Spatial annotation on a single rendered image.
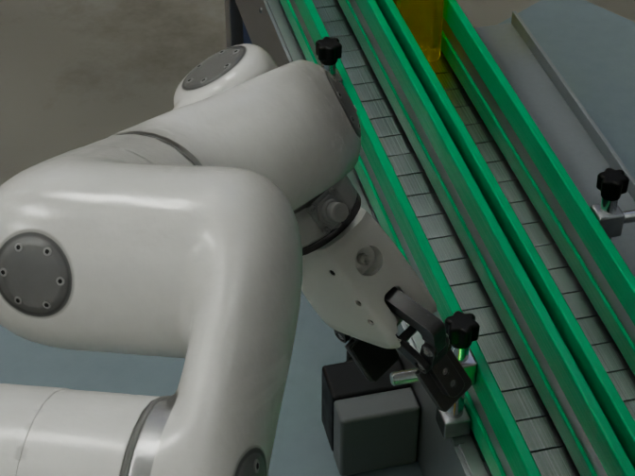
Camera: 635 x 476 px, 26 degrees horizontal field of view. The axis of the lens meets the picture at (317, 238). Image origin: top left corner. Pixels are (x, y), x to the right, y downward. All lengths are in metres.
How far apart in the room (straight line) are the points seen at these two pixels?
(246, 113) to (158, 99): 2.53
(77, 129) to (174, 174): 2.61
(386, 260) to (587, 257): 0.46
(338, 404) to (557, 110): 0.51
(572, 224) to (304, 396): 0.33
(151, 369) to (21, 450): 0.97
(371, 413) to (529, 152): 0.35
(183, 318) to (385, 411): 0.77
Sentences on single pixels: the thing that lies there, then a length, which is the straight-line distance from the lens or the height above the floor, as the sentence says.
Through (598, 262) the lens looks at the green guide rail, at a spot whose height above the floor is 0.94.
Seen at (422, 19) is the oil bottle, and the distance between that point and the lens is 1.69.
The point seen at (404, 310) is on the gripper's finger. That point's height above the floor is 1.16.
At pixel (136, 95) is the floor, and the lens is 3.29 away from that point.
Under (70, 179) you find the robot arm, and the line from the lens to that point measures 0.59.
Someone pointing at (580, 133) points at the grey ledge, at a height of 0.88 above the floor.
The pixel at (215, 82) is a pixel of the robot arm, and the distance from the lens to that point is 0.90.
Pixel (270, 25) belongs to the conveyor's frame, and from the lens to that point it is 1.83.
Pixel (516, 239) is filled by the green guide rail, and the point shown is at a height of 0.96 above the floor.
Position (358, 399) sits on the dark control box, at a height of 0.84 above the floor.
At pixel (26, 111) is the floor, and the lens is 3.27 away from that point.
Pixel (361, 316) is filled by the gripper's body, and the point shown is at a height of 1.14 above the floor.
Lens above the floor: 1.79
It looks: 39 degrees down
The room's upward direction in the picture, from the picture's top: straight up
